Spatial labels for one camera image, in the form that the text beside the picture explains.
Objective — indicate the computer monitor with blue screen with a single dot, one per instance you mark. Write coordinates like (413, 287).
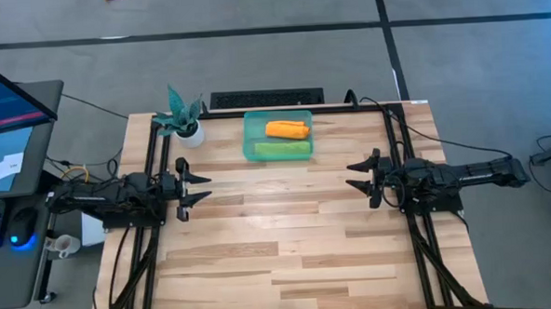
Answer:
(3, 101)

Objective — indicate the artificial plant in white pot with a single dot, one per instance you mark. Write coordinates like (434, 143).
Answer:
(183, 119)

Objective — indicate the white cup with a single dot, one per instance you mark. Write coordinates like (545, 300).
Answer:
(65, 246)

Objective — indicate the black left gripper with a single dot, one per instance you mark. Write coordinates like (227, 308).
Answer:
(181, 191)

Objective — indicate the white box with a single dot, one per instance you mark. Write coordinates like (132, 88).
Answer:
(92, 232)

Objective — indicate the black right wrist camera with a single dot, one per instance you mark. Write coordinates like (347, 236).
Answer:
(375, 200)

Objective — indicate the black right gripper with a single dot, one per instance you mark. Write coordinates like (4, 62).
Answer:
(390, 175)

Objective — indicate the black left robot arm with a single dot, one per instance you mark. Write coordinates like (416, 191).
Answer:
(109, 196)

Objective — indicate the teal translucent plastic basket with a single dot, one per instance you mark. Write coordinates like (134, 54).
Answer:
(251, 127)

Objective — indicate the green microfiber towel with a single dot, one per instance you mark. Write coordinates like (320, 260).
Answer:
(282, 148)

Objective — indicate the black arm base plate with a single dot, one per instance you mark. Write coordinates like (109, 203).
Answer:
(436, 207)
(134, 222)

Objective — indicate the white paper note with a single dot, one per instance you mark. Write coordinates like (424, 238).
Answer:
(8, 167)

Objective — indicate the black aluminium table frame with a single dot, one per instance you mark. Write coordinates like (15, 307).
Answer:
(329, 109)

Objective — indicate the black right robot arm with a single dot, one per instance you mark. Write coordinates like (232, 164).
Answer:
(472, 174)

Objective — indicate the orange microfiber towel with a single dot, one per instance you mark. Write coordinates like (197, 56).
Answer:
(288, 129)

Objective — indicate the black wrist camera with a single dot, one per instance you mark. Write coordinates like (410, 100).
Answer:
(181, 165)
(375, 200)

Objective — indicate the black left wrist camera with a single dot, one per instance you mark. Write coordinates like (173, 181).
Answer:
(181, 165)

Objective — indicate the black computer mouse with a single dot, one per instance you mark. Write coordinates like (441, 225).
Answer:
(21, 226)

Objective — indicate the grey computer cart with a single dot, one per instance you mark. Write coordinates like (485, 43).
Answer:
(10, 273)

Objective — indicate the black cart support bar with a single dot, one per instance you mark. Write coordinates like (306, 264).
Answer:
(53, 180)

